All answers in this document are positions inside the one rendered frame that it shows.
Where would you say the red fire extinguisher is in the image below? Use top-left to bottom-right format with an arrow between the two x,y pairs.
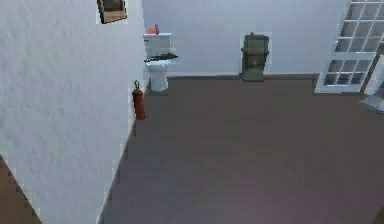
131,79 -> 147,121

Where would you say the white toilet with black seat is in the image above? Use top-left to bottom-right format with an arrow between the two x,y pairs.
143,32 -> 179,92

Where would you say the green bin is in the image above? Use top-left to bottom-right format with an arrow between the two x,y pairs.
239,31 -> 271,82

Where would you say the orange item on toilet tank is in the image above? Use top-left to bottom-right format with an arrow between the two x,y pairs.
146,23 -> 161,35

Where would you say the white paned glass door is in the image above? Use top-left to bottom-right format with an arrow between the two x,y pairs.
314,0 -> 384,95

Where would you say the brown framed wall picture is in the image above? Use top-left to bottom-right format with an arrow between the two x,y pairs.
96,0 -> 128,25

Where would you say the white pedestal object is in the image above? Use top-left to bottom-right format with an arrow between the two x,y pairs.
359,54 -> 384,113

